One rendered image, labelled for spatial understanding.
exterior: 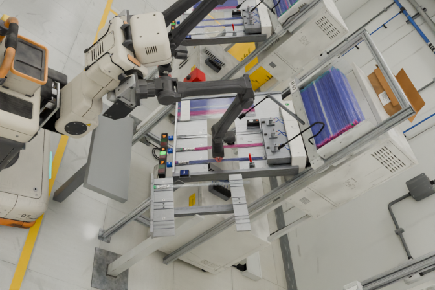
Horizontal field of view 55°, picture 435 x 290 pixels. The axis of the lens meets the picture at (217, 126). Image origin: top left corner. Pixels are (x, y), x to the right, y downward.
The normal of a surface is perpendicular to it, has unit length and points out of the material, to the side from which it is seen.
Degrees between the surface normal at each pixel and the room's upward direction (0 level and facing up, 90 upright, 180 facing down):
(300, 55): 90
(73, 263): 0
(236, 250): 90
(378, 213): 90
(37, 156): 0
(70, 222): 0
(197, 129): 47
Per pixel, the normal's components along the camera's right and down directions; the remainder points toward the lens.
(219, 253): 0.04, 0.68
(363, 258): -0.72, -0.50
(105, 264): 0.70, -0.55
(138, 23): -0.04, -0.60
